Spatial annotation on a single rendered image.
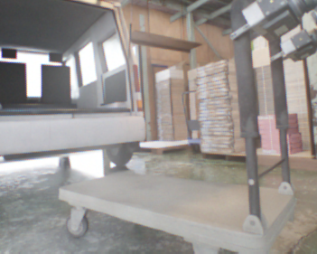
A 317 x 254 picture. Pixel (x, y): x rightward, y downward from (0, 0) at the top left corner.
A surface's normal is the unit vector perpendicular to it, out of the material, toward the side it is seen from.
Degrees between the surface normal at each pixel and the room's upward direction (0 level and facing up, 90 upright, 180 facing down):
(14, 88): 93
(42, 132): 87
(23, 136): 89
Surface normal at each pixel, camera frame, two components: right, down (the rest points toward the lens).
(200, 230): -0.64, 0.00
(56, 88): 0.58, -0.02
